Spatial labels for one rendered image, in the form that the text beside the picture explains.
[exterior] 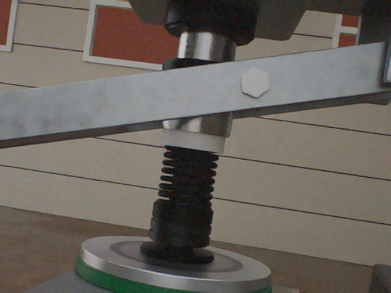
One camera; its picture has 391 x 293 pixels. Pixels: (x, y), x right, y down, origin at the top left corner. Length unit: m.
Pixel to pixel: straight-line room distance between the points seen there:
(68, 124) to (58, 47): 6.51
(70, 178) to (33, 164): 0.50
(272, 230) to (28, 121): 6.09
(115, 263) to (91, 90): 0.18
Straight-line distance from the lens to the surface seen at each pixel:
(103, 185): 6.80
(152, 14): 0.70
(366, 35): 0.73
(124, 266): 0.55
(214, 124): 0.59
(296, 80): 0.58
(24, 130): 0.60
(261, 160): 6.57
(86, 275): 0.58
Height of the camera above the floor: 0.97
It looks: 3 degrees down
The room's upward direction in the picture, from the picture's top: 8 degrees clockwise
